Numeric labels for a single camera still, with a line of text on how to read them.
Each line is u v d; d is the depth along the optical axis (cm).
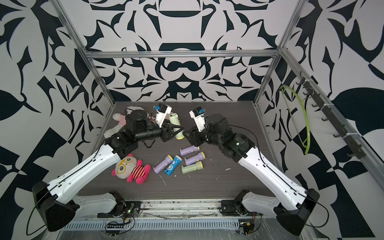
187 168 85
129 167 81
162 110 58
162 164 87
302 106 70
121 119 97
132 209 73
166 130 58
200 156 89
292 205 38
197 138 58
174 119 62
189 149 92
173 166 85
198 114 57
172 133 62
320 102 60
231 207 74
